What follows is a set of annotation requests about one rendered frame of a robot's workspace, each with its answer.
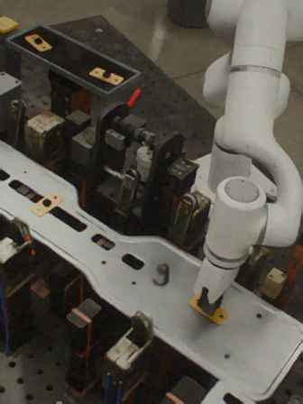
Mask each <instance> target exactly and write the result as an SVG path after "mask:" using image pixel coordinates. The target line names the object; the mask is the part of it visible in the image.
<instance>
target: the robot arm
mask: <svg viewBox="0 0 303 404"><path fill-rule="evenodd" d="M206 20H207V24H208V27H209V29H210V31H211V32H212V33H213V34H214V35H215V37H216V38H217V39H218V40H219V41H220V42H221V43H223V44H224V45H225V46H226V47H227V48H230V51H229V53H227V54H226V55H225V56H223V57H221V58H220V59H218V60H217V61H216V62H214V63H213V64H212V65H211V66H210V67H209V68H208V70H207V72H205V74H204V77H203V79H202V83H201V93H200V94H201V96H202V98H203V100H204V101H205V102H206V103H207V104H208V105H210V106H212V107H214V108H218V109H223V110H225V114H224V115H223V116H221V118H220V119H219V120H218V121H217V124H216V129H215V134H214V141H213V148H212V154H211V161H210V165H209V166H206V167H205V168H204V169H202V170H201V171H200V172H199V173H198V175H197V178H196V190H197V191H198V192H199V193H203V195H204V194H205V195H206V196H208V197H210V198H211V199H212V203H211V205H214V207H213V211H212V215H211V219H210V223H209V227H208V230H207V237H206V240H205V244H204V252H205V255H206V258H205V259H204V260H203V262H202V264H201V267H200V269H199V272H198V275H197V279H196V282H195V285H194V289H193V293H195V294H196V295H197V294H198V293H199V292H200V291H201V290H202V293H201V295H200V297H199V300H198V302H197V306H198V307H200V309H201V310H203V311H204V312H205V313H207V314H209V315H210V316H211V317H212V316H213V315H214V314H215V311H216V308H220V305H221V302H222V299H223V294H224V293H225V289H227V288H228V287H229V285H230V284H231V283H232V282H233V281H234V279H235V277H236V276H237V273H238V271H239V269H240V266H241V265H242V264H243V263H244V262H245V261H246V260H247V257H248V255H249V254H250V250H251V247H252V245H255V244H259V245H265V246H271V247H281V248H283V247H289V246H291V245H292V244H294V242H295V241H296V238H297V236H298V230H299V227H300V218H301V212H302V203H303V188H302V182H301V179H300V176H299V174H298V170H297V168H296V166H295V165H294V163H293V162H292V161H291V160H290V158H289V156H288V155H287V154H286V153H285V152H284V151H283V149H282V148H281V147H280V145H279V144H278V143H277V141H276V139H275V137H274V135H273V125H274V120H275V119H277V118H278V117H279V116H280V114H281V113H282V112H283V111H284V110H285V108H286V107H287V105H288V104H289V100H290V95H291V85H290V83H289V79H288V78H287V77H286V76H285V75H283V74H282V73H281V68H282V61H283V55H284V50H285V43H286V42H296V41H303V0H207V5H206ZM253 160H254V161H256V162H259V163H260V164H261V165H263V166H264V167H265V168H266V169H267V170H268V171H269V172H270V174H271V175H272V176H273V178H274V180H275V183H276V186H277V200H276V203H274V204H272V203H265V198H266V196H265V193H264V191H263V189H262V188H261V187H260V186H259V185H258V184H257V182H256V180H255V178H254V176H253V174H252V172H251V165H252V161H253ZM221 294H222V295H221Z"/></svg>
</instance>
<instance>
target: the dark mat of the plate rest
mask: <svg viewBox="0 0 303 404"><path fill-rule="evenodd" d="M34 34H38V35H39V37H40V38H41V39H43V40H44V41H45V42H46V43H48V44H49V45H50V46H51V50H46V51H44V52H39V51H37V49H36V48H35V47H34V46H32V45H31V44H30V43H29V42H28V41H27V40H25V37H28V36H31V35H34ZM10 41H11V42H12V43H14V44H16V45H18V46H20V47H22V48H23V49H25V50H27V51H29V52H31V53H35V54H36V55H37V56H39V57H41V58H43V59H45V60H47V61H48V62H50V63H52V64H54V65H56V66H58V67H60V68H62V69H63V70H65V71H67V72H68V73H70V74H72V75H75V76H77V77H79V78H82V79H84V80H85V81H87V82H88V83H90V84H91V85H93V86H95V87H98V88H100V89H101V90H103V91H105V92H106V93H108V92H110V91H111V90H113V89H115V88H116V87H118V86H120V85H122V84H123V83H124V82H125V81H126V80H128V79H129V78H132V77H133V76H135V75H137V74H136V73H134V72H132V71H129V70H127V69H124V68H123V67H121V66H119V65H117V64H115V63H113V62H112V61H110V60H107V59H105V58H103V57H101V56H99V55H97V54H95V53H94V52H93V51H91V50H89V49H85V48H83V47H81V46H79V45H77V44H76V43H74V42H72V41H69V40H67V39H66V38H64V37H62V36H60V35H58V34H57V33H55V32H52V31H50V30H48V29H44V28H42V27H38V28H36V29H34V30H31V31H28V32H25V33H23V34H21V35H19V36H16V37H14V38H13V39H11V40H10ZM94 69H102V70H103V71H107V72H111V73H113V74H116V75H117V76H120V77H122V78H123V81H122V82H121V83H120V84H119V85H117V86H116V85H113V84H111V83H108V82H106V81H104V80H102V79H99V78H96V77H93V76H91V75H90V73H92V71H93V70H94Z"/></svg>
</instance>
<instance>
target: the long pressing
mask: <svg viewBox="0 0 303 404"><path fill-rule="evenodd" d="M0 170H2V171H3V172H5V173H6V174H8V175H9V176H10V178H9V179H7V180H5V181H0V217H1V218H3V219H4V220H5V221H6V222H8V223H9V222H10V220H12V219H13V218H14V217H15V216H16V215H19V216H21V217H22V218H24V219H25V221H26V222H27V224H28V225H29V227H30V228H29V229H30V232H31V235H32V239H33V240H34V241H36V242H37V243H39V244H40V245H42V246H43V247H45V248H46V249H48V250H49V251H50V252H52V253H54V254H55V255H56V256H58V257H60V258H61V259H62V260H63V261H65V262H67V263H68V264H70V265H71V266H72V267H74V268H75V269H77V270H78V271H80V272H81V273H82V274H83V275H84V276H85V277H86V278H87V281H88V284H89V286H90V287H91V289H92V290H93V291H94V292H95V293H96V295H97V296H98V297H99V298H101V299H102V300H103V301H104V302H106V303H107V304H108V305H110V306H111V307H113V308H115V309H116V310H117V311H119V312H120V313H122V315H123V316H125V317H127V318H130V319H131V317H132V316H133V314H134V313H135V312H136V311H137V310H138V309H139V308H141V309H143V310H145V311H146V312H147V313H149V314H150V315H151V316H152V318H153V322H154V337H156V338H157V339H158V340H160V341H161V342H163V343H164V344H165V345H168V346H169V347H171V348H172V349H173V350H175V351H176V352H178V353H179V354H181V355H182V356H184V357H185V358H186V359H187V360H189V361H190V362H191V363H193V364H195V365H196V366H197V367H198V368H199V369H201V370H204V371H205V372H207V373H208V374H210V375H211V376H213V377H214V378H215V379H216V380H217V381H225V382H226V383H227V384H229V385H230V386H232V387H233V388H235V389H236V390H239V391H240V392H241V393H242V394H243V395H244V396H246V397H247V398H249V399H251V400H252V401H253V402H255V403H256V404H262V403H266V402H268V401H269V400H270V399H271V398H272V397H273V395H274V394H275V393H276V391H277V390H278V388H279V387H280V386H281V384H282V383H283V382H284V381H285V379H286V378H287V376H288V375H289V373H290V371H291V370H292V368H293V367H294V365H295V364H296V363H297V361H298V360H299V357H300V356H301V355H302V354H303V324H302V323H301V322H300V321H298V320H297V319H296V318H294V317H292V316H290V315H289V314H287V313H285V312H282V311H281V310H279V309H278V308H276V307H275V306H273V305H272V304H271V303H269V302H268V301H266V300H264V299H263V298H260V297H259V296H257V295H256V294H254V293H252V292H251V291H250V290H249V289H247V288H244V287H243V286H241V285H239V284H238V283H236V282H234V281H233V282H232V283H231V284H230V285H229V287H228V288H227V289H225V293H224V294H223V299H222V302H221V305H220V307H221V308H223V309H224V310H226V311H227V312H229V313H230V316H229V317H228V318H227V319H226V320H225V322H224V323H223V324H222V325H219V324H218V323H217V322H216V321H215V320H213V319H212V318H210V317H207V316H205V315H204V314H202V313H201V312H199V311H197V310H196V309H194V308H193V307H192V306H190V305H189V301H190V300H191V299H192V298H193V297H194V296H195V295H196V294H195V293H193V289H194V285H195V282H196V279H197V275H198V272H199V269H200V267H201V264H202V261H201V260H199V259H197V258H195V257H194V256H192V255H191V254H189V253H188V252H186V251H185V250H183V249H181V248H180V247H178V246H177V245H176V244H174V243H172V242H170V241H169V240H167V239H166V238H164V237H161V236H158V235H138V236H127V235H122V234H119V233H118V232H116V231H115V230H114V229H112V228H111V227H109V226H106V225H104V224H102V223H101V222H99V221H98V220H96V219H95V218H94V217H92V216H90V215H89V214H87V213H86V212H85V211H84V210H83V209H82V208H81V207H80V204H79V194H78V190H77V189H76V188H75V187H74V186H73V185H71V184H70V183H68V182H67V181H66V180H64V179H62V178H61V177H59V176H57V175H56V174H55V173H54V172H52V171H50V170H48V169H47V168H45V167H43V166H42V165H41V164H40V163H36V162H35V161H33V160H31V159H29V158H28V157H27V156H26V155H24V154H22V153H21V152H19V151H17V150H16V149H15V148H13V147H12V146H10V145H8V144H7V143H5V142H3V141H2V140H1V139H0ZM25 171H27V172H26V173H24V172H25ZM15 180H17V181H19V182H21V183H22V184H24V186H26V187H27V188H29V189H30V190H32V191H33V192H35V193H36V194H39V195H41V196H42V197H46V196H48V195H49V194H51V193H53V192H54V193H55V194H59V195H60V196H62V197H63V198H64V199H63V201H61V202H60V203H59V204H58V205H56V207H58V208H60V209H62V210H63V211H65V212H66V213H68V214H69V215H71V216H73V217H74V218H76V219H77V220H78V221H80V222H81V223H83V224H84V225H86V226H87V228H86V229H85V230H84V231H82V232H78V231H77V230H75V229H74V228H72V227H70V226H69V225H65V224H64V223H62V222H61V221H60V220H59V219H57V218H56V217H55V216H53V215H52V214H50V212H48V213H47V214H46V215H44V216H43V217H38V216H36V215H35V214H34V213H32V212H31V211H30V208H31V207H32V206H34V205H35V203H33V202H32V201H31V200H30V199H28V198H27V197H25V196H24V195H22V194H19V193H18V192H16V191H15V190H13V189H12V188H10V187H9V186H8V185H9V184H10V183H12V182H13V181H15ZM96 234H101V235H103V236H104V237H105V238H106V239H108V240H109V241H111V242H112V243H114V244H115V247H114V248H113V249H112V250H111V251H106V250H104V249H103V248H101V247H100V246H98V245H97V244H95V243H93V242H92V241H91V239H92V238H93V237H94V236H95V235H96ZM127 254H131V255H132V256H133V257H135V258H136V259H139V260H141V261H142V262H144V266H143V267H142V268H140V269H139V270H135V269H134V268H132V267H131V266H129V265H128V264H126V263H125V262H123V261H122V259H123V258H124V257H125V255H127ZM102 261H105V262H106V264H103V263H102ZM160 262H165V263H167V264H168V266H169V268H170V274H169V279H168V282H167V284H165V285H157V284H156V283H154V270H155V267H156V266H157V264H158V263H160ZM133 281H134V282H135V283H136V284H135V285H133V284H132V282H133ZM256 315H261V317H257V316H256ZM131 320H132V319H131ZM225 354H227V355H228V356H229V358H228V359H226V358H225V357H224V355H225Z"/></svg>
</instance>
